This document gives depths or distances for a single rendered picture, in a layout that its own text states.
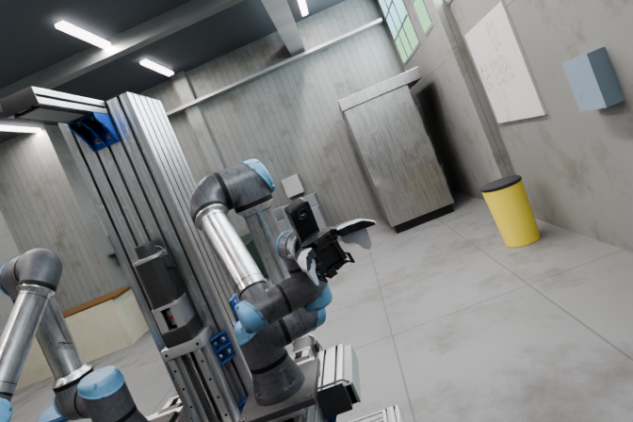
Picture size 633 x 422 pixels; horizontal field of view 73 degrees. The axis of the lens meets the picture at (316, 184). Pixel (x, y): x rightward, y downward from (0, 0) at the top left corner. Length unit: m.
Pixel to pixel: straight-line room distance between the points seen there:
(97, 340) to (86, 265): 2.31
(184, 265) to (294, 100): 7.93
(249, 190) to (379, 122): 5.95
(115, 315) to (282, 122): 4.75
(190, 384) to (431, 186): 6.11
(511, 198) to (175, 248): 3.82
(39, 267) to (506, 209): 4.15
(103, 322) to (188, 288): 6.75
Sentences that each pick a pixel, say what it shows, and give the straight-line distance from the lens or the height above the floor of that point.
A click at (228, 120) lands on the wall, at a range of 9.44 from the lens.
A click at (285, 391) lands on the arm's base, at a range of 1.30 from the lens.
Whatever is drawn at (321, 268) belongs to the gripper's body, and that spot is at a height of 1.41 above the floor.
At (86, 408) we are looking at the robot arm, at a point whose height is 1.20.
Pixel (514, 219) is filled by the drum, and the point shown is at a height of 0.30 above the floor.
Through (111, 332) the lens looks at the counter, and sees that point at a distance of 8.18.
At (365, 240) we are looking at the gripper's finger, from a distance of 0.82.
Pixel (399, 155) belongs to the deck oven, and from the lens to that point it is 7.10.
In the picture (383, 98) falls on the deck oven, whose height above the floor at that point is 2.13.
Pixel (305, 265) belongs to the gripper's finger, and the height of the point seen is 1.45.
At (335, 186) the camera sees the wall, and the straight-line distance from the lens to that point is 9.12.
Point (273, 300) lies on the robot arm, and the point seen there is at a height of 1.35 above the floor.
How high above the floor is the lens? 1.60
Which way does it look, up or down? 3 degrees down
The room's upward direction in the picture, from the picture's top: 23 degrees counter-clockwise
